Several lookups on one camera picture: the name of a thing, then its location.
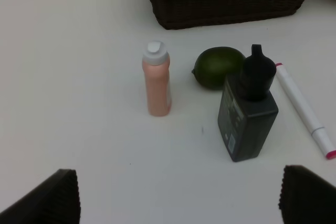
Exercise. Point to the white marker pink caps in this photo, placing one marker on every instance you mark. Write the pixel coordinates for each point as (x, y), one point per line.
(306, 113)

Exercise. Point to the pink bottle white cap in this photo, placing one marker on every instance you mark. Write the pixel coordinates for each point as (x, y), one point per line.
(155, 65)

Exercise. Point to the dark green lime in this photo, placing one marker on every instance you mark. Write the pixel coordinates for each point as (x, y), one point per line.
(214, 64)

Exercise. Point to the dark green pump bottle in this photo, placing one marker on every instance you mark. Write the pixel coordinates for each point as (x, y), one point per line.
(247, 109)

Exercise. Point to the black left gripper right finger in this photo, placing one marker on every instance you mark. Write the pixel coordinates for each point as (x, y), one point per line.
(305, 197)

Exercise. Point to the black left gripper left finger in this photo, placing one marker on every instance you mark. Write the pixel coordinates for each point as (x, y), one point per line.
(55, 200)

